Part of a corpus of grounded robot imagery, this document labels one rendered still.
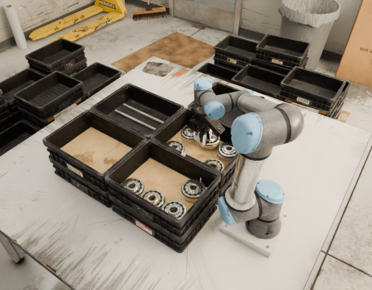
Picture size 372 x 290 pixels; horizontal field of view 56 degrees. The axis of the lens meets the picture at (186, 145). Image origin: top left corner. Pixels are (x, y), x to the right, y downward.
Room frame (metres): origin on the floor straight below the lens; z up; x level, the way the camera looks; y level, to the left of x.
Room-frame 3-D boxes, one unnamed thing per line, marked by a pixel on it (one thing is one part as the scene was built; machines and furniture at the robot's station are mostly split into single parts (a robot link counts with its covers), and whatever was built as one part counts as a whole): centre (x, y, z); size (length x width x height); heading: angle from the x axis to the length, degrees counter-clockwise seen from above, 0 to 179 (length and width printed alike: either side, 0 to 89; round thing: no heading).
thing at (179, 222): (0.99, 0.10, 0.92); 0.40 x 0.30 x 0.02; 55
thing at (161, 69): (2.24, 0.21, 0.71); 0.22 x 0.19 x 0.01; 56
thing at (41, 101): (2.15, 0.99, 0.37); 0.40 x 0.30 x 0.45; 146
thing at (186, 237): (0.99, 0.10, 0.76); 0.40 x 0.30 x 0.12; 55
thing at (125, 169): (0.99, 0.10, 0.87); 0.40 x 0.30 x 0.11; 55
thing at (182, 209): (0.86, 0.05, 0.86); 0.10 x 0.10 x 0.01
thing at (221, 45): (3.01, -0.50, 0.31); 0.40 x 0.30 x 0.34; 56
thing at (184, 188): (0.98, -0.03, 0.86); 0.10 x 0.10 x 0.01
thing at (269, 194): (0.89, -0.33, 0.90); 0.13 x 0.12 x 0.14; 109
